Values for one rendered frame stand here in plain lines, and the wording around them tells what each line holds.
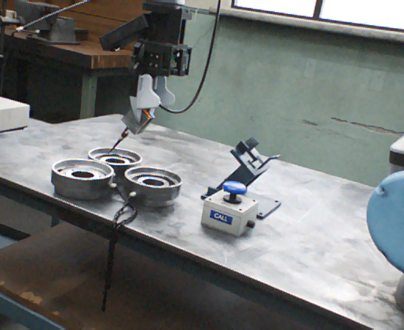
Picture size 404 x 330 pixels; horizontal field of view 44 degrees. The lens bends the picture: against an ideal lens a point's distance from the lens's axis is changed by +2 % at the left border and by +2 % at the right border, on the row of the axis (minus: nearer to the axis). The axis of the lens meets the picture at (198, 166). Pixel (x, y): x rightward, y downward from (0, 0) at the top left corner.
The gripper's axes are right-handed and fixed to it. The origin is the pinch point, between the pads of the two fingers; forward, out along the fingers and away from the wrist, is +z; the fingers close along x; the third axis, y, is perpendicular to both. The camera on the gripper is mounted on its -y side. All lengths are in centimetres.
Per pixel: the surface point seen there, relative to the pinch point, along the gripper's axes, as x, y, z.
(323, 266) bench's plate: -7.9, 40.8, 13.3
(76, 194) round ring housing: -16.4, -0.1, 12.2
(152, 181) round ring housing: -3.9, 6.9, 10.9
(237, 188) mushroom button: -6.8, 24.7, 6.0
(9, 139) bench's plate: -1.8, -31.9, 13.1
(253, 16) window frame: 147, -41, -20
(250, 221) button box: -5.7, 27.5, 11.2
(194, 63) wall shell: 156, -73, 7
